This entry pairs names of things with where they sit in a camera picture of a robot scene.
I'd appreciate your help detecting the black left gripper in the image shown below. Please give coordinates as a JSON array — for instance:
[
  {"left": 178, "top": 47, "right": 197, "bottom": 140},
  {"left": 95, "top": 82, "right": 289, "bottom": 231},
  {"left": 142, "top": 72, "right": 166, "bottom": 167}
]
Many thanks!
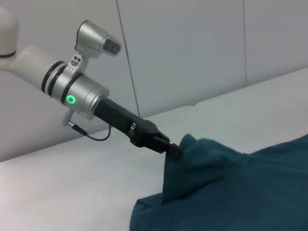
[{"left": 94, "top": 98, "right": 181, "bottom": 160}]

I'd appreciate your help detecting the teal blue shirt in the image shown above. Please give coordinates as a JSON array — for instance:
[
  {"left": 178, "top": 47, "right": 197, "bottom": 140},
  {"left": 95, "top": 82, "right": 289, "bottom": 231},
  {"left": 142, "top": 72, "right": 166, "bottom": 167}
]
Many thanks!
[{"left": 129, "top": 133, "right": 308, "bottom": 231}]

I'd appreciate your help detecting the left arm cable with connector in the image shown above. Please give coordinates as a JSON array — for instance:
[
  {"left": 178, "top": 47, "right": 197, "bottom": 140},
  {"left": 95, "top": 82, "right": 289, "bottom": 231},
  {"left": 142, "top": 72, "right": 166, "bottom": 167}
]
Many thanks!
[{"left": 62, "top": 108, "right": 113, "bottom": 141}]

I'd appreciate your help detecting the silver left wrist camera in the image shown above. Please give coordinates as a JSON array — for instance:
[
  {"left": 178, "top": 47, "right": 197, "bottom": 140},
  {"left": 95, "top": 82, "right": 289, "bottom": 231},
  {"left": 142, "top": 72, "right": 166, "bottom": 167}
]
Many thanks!
[{"left": 66, "top": 20, "right": 122, "bottom": 73}]

